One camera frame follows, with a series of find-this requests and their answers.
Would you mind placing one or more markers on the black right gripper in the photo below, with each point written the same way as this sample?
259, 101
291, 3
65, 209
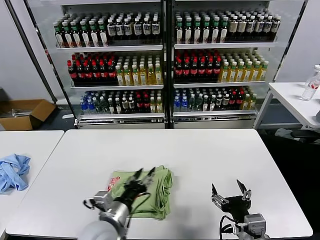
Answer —
237, 206

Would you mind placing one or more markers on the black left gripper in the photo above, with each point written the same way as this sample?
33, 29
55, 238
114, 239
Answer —
132, 191

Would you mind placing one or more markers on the light green polo shirt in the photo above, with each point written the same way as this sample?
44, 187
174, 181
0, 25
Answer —
162, 195

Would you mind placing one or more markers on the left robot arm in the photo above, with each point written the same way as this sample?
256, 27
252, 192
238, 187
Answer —
112, 217

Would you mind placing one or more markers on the red cap cola bottle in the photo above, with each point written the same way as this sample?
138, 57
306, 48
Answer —
186, 71
233, 101
111, 73
88, 73
217, 70
95, 73
178, 71
240, 100
72, 73
146, 105
139, 105
209, 70
80, 73
103, 73
202, 71
194, 71

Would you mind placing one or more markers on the yellow juice bottle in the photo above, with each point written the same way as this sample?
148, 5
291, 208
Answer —
224, 73
232, 73
240, 73
253, 101
120, 77
143, 76
246, 102
127, 77
152, 105
158, 76
263, 72
255, 73
151, 76
159, 105
248, 73
135, 77

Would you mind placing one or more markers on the green cap brown drink bottle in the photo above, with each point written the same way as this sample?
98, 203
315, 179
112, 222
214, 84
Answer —
102, 35
197, 32
212, 103
93, 35
75, 36
67, 37
224, 31
111, 106
118, 106
215, 31
205, 103
84, 36
206, 32
179, 32
188, 32
58, 37

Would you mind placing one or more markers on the grey crumpled cloth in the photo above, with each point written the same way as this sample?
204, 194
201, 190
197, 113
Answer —
283, 132

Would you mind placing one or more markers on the clear green water bottle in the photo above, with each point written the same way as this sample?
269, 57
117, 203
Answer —
98, 106
198, 103
191, 103
105, 106

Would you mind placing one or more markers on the blue label water bottle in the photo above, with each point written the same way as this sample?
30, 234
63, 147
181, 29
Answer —
91, 106
177, 103
83, 107
184, 103

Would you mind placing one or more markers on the black office chair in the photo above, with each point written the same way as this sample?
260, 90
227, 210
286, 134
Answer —
305, 135

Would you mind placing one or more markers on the white flat floor object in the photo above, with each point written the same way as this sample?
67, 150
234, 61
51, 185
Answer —
67, 116

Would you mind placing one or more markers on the white side table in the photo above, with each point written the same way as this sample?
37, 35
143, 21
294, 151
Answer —
290, 92

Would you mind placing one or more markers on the crumpled light blue garment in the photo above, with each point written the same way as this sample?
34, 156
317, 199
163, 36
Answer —
15, 172

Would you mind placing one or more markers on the clear water bottle red label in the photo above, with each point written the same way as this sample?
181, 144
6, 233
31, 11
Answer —
310, 87

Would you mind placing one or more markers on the beverage display fridge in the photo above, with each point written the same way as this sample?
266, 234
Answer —
110, 48

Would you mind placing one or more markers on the brown cardboard box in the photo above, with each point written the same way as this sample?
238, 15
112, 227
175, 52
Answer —
17, 123

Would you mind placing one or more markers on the metal rods bundle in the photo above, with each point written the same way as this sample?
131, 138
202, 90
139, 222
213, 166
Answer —
21, 113

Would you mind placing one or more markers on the metal beverage display shelf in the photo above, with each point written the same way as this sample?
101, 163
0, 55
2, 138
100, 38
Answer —
225, 45

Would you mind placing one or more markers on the white label dark drink bottle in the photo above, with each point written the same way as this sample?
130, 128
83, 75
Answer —
267, 27
128, 29
275, 26
259, 27
111, 30
137, 29
146, 29
250, 27
155, 29
120, 30

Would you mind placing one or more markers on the beige label dark drink bottle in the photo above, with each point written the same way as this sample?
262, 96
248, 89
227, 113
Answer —
233, 27
241, 27

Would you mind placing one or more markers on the black slanted metal pole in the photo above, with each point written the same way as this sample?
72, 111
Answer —
30, 50

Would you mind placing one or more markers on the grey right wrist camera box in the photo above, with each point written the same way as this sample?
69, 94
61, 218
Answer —
255, 223

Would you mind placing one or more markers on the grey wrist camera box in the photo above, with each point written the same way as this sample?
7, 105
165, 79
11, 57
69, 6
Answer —
255, 223
102, 198

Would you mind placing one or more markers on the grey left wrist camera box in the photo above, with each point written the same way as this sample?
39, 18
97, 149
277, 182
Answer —
102, 198

